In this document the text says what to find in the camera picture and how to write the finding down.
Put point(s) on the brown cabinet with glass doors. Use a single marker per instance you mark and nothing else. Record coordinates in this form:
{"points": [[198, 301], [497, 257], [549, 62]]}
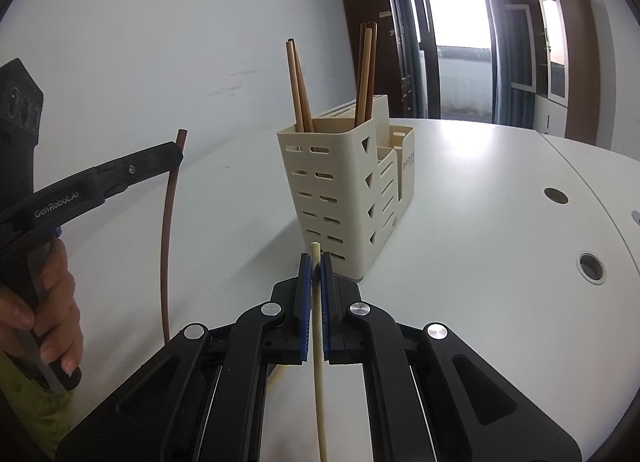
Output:
{"points": [[580, 67]]}

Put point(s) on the person's green clothing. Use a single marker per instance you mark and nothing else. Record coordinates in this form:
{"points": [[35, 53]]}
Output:
{"points": [[25, 402]]}

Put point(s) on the dark brown chopstick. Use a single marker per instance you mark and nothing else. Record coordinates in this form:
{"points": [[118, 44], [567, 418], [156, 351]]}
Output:
{"points": [[169, 242], [369, 72], [361, 77]]}

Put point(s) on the light wooden chopstick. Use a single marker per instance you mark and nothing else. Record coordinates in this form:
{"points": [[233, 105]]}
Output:
{"points": [[320, 402], [305, 97], [295, 87]]}

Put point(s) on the cream plastic utensil holder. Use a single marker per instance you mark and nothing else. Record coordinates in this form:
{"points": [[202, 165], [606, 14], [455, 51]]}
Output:
{"points": [[345, 192]]}

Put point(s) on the glass balcony door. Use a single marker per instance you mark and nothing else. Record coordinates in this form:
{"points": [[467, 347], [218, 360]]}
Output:
{"points": [[460, 32]]}

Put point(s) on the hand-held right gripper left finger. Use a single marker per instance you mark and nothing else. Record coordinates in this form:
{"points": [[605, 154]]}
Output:
{"points": [[304, 317]]}

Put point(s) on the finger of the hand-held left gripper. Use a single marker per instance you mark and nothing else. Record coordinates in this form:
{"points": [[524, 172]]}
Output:
{"points": [[145, 162]]}

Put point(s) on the dark brown wardrobe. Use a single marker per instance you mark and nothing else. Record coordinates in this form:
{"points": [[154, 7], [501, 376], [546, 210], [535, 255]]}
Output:
{"points": [[370, 2]]}

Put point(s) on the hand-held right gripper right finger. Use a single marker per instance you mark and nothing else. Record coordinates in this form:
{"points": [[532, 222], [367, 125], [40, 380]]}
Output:
{"points": [[326, 317]]}

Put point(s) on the person's left hand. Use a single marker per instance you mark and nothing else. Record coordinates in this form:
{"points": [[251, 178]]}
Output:
{"points": [[62, 312]]}

